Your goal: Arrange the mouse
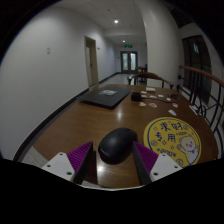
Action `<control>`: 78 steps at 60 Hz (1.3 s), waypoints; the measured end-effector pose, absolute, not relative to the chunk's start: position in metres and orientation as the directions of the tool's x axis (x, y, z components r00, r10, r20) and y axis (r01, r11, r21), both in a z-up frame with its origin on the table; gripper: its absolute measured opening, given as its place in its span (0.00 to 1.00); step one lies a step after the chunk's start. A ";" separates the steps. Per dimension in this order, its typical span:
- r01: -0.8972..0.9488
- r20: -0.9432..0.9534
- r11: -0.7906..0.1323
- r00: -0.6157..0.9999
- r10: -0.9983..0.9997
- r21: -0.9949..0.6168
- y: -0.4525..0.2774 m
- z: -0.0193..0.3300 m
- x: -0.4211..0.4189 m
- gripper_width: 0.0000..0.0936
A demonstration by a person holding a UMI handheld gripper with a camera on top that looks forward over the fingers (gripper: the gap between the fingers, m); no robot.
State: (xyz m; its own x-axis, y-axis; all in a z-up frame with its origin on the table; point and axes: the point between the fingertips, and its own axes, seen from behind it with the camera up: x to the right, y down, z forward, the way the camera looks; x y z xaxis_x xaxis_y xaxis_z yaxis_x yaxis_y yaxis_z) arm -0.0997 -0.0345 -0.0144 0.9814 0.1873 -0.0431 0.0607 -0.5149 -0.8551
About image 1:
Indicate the dark framed window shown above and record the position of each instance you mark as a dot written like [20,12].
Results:
[196,63]

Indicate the small white box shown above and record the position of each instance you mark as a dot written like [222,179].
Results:
[150,89]

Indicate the small black box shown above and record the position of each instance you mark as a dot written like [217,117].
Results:
[135,96]

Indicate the pale side door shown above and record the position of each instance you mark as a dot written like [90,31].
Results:
[91,61]

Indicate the small red-white sticker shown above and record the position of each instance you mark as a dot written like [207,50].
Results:
[175,105]

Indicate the black railing with wooden handrail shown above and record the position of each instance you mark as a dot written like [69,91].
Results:
[200,71]

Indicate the white oval sticker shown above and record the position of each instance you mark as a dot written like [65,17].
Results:
[172,112]

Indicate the glass double door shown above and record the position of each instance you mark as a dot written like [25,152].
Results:
[129,62]

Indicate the wooden armchair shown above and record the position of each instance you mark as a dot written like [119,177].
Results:
[150,75]

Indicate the green exit sign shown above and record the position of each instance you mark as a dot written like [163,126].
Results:
[128,45]

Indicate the small orange-white sticker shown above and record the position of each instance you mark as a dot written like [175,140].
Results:
[142,104]
[152,105]

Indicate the black computer mouse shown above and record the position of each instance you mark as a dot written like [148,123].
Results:
[116,145]

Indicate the round ceiling light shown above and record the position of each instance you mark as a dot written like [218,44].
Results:
[116,21]

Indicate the closed dark laptop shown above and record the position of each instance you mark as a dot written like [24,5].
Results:
[105,95]

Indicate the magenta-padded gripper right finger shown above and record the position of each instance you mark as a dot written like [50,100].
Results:
[160,166]

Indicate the round yellow cartoon mouse pad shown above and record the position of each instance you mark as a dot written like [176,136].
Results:
[173,136]

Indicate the white wall switch plate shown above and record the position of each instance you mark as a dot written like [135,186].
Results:
[48,50]

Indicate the small white sticker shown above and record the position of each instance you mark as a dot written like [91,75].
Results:
[160,96]
[152,96]
[143,92]
[168,99]

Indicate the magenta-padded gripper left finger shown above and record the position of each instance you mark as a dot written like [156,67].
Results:
[61,166]

